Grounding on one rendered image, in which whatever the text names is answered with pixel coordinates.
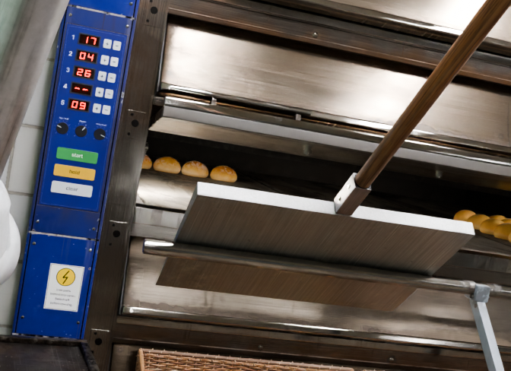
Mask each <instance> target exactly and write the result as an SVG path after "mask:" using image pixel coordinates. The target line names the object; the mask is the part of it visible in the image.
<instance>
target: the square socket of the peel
mask: <svg viewBox="0 0 511 371"><path fill-rule="evenodd" d="M356 175H357V173H353V174H352V175H351V177H350V178H349V180H348V181H347V182H346V183H345V185H344V186H343V188H342V189H341V191H340V192H339V193H338V194H337V196H336V197H335V213H336V214H345V215H352V214H353V213H354V212H355V211H356V210H357V208H358V207H359V206H360V204H361V203H362V201H363V200H364V199H365V198H366V197H367V196H368V194H369V193H370V192H371V185H370V187H368V188H361V187H360V186H359V185H358V184H357V183H356V182H355V176H356Z"/></svg>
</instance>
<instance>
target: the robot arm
mask: <svg viewBox="0 0 511 371"><path fill-rule="evenodd" d="M68 2H69V0H0V286H1V285H2V284H3V283H4V282H6V280H7V279H9V277H10V276H11V275H12V273H13V271H14V270H15V268H16V265H17V262H18V259H19V255H20V250H21V238H20V234H19V231H18V228H17V224H16V223H15V221H14V218H13V217H12V216H11V214H10V213H9V210H10V206H11V201H10V198H9V196H8V193H7V190H6V188H5V186H4V184H3V182H2V181H1V177H2V174H3V171H4V169H5V166H6V163H7V161H8V158H9V156H10V153H11V150H12V148H13V146H14V143H15V140H16V137H17V134H18V132H19V130H20V127H21V124H22V122H23V120H24V117H25V114H26V112H27V108H28V106H29V104H30V101H31V98H32V96H33V93H34V91H35V88H36V86H37V83H38V80H39V79H40V75H41V73H42V70H43V67H44V65H45V63H46V60H47V57H48V54H49V51H50V50H51V47H52V44H53V41H54V39H55V37H56V34H57V31H58V29H59V25H60V24H61V21H62V18H63V15H64V13H65V10H66V8H67V6H68Z"/></svg>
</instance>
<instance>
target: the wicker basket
mask: <svg viewBox="0 0 511 371"><path fill-rule="evenodd" d="M136 357H137V361H136V367H135V371H205V370H207V371H228V370H229V371H354V370H353V369H352V368H347V367H339V366H323V365H314V364H306V363H293V361H292V363H290V362H282V361H273V360H261V359H260V360H257V359H252V358H251V359H250V358H241V357H231V356H229V357H225V356H219V355H218V356H216V355H208V354H197V353H196V354H192V353H188V352H187V353H186V352H185V353H183V352H176V351H167V350H154V349H153V348H152V349H144V348H140V349H139V350H138V354H137V356H136ZM164 359H165V360H164ZM181 360H182V361H181ZM152 363H154V364H152ZM173 363H174V364H173ZM159 364H162V365H159ZM180 364H182V365H180ZM146 365H147V366H146ZM187 365H190V366H187ZM161 366H162V367H161ZM183 366H184V367H183ZM191 367H194V368H191ZM154 368H155V369H154ZM225 368H226V369H225ZM264 369H265V370H264Z"/></svg>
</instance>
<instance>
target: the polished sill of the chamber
mask: <svg viewBox="0 0 511 371"><path fill-rule="evenodd" d="M185 212H186V210H182V209H176V208H166V207H161V206H155V205H145V204H139V203H135V212H134V217H133V221H132V223H135V224H145V225H151V226H157V227H168V228H173V229H179V225H180V224H181V222H182V219H183V216H184V214H185ZM443 265H448V266H454V267H460V268H471V269H477V270H482V271H493V272H499V273H505V274H511V256H506V255H496V254H490V253H485V252H475V251H469V250H464V249H460V250H459V251H457V253H455V254H454V255H453V256H452V257H451V258H450V259H449V260H448V261H447V262H446V263H445V264H443Z"/></svg>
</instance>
